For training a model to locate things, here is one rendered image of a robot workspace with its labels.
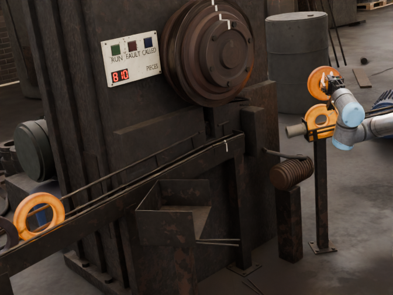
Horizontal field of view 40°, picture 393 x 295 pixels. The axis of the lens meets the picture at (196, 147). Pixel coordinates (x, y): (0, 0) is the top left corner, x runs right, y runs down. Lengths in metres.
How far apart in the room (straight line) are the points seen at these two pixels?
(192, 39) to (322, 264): 1.32
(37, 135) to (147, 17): 1.26
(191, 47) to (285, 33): 2.86
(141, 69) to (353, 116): 0.88
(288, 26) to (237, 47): 2.72
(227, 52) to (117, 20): 0.47
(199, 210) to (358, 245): 1.18
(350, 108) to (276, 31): 2.90
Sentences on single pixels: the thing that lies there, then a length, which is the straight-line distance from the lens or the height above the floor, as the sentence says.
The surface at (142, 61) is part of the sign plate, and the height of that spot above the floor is 1.13.
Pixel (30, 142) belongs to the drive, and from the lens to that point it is 3.29.
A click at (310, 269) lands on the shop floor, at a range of 2.78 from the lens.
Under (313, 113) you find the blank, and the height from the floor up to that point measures 0.75.
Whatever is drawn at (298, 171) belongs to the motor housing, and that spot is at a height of 0.49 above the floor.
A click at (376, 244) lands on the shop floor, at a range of 3.00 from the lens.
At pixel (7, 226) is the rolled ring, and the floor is 0.72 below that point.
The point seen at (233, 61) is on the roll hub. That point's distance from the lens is 2.27.
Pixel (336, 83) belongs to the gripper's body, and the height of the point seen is 0.94.
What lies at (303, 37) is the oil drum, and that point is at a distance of 5.00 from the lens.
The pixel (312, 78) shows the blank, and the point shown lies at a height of 0.94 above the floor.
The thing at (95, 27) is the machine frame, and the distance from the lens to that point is 2.15.
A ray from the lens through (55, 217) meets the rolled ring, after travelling 2.05.
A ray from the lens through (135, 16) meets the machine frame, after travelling 2.25.
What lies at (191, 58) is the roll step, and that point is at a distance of 2.20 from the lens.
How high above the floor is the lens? 1.52
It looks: 20 degrees down
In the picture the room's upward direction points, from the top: 6 degrees counter-clockwise
